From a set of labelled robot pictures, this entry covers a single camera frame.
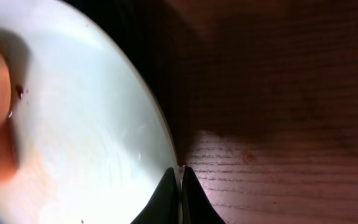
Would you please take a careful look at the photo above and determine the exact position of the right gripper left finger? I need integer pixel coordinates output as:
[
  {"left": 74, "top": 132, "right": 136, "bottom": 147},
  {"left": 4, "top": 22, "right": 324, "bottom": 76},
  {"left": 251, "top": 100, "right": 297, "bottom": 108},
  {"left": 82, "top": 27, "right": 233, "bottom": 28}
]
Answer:
[{"left": 131, "top": 167, "right": 179, "bottom": 224}]

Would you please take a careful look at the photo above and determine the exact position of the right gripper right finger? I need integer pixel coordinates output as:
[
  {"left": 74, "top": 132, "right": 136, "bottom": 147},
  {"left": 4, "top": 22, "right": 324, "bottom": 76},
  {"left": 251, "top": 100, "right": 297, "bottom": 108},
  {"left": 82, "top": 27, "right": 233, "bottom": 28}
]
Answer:
[{"left": 182, "top": 166, "right": 225, "bottom": 224}]

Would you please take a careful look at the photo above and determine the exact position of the light blue plate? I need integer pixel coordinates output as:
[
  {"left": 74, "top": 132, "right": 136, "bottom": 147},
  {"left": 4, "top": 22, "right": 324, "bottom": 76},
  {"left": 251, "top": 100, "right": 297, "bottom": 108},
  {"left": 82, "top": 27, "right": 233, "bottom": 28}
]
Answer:
[{"left": 0, "top": 1, "right": 177, "bottom": 223}]

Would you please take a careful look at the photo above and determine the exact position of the black round tray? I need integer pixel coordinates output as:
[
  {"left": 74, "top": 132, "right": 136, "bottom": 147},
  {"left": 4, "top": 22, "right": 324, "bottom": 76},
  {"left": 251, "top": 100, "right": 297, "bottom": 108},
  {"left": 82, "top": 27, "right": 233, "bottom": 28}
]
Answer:
[{"left": 65, "top": 0, "right": 190, "bottom": 166}]

